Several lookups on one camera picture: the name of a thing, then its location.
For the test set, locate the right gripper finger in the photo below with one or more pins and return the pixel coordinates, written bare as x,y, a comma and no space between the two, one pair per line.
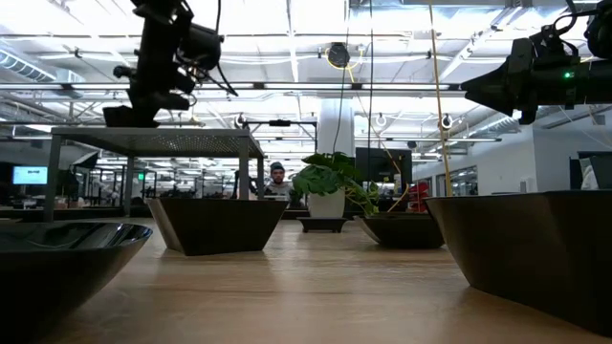
492,91

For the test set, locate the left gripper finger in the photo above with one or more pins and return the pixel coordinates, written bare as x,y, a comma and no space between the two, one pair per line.
131,118

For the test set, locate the black wavy square plate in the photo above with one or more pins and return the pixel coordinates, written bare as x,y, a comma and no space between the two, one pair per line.
406,234
526,248

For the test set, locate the black glossy wavy plate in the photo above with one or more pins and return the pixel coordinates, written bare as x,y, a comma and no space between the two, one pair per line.
57,286

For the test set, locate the small black square plate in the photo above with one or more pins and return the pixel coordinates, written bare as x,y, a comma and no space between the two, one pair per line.
322,224

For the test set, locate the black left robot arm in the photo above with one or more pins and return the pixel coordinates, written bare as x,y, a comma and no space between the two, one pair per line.
160,5

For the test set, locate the grey perforated metal shelf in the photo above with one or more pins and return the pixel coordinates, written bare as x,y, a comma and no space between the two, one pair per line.
158,141

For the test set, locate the round pendant lamp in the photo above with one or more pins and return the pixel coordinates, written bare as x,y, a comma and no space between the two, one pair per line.
240,120
380,119
446,121

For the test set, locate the dark partition panel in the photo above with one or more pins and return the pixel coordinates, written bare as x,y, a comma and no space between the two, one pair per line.
603,181

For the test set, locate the blue lit monitor screen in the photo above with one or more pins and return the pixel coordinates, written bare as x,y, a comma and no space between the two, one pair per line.
29,175

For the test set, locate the red storage bins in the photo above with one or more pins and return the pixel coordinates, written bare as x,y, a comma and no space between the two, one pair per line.
420,196

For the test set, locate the black monitor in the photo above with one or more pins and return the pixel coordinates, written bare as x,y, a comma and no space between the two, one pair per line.
382,165

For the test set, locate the long ceiling light strip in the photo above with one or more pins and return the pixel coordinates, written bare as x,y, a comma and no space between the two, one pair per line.
311,86

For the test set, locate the person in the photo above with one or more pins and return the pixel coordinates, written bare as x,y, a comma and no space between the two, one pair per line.
278,188

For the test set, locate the green potted plant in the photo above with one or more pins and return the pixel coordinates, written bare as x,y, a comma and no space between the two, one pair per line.
325,179

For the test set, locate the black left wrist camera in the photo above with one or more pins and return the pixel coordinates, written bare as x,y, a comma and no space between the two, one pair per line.
203,45

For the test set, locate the ceiling air duct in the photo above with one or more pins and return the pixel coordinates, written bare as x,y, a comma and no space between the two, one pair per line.
21,64

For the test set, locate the black overhead camera frame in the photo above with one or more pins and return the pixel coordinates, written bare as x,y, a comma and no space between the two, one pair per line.
279,122

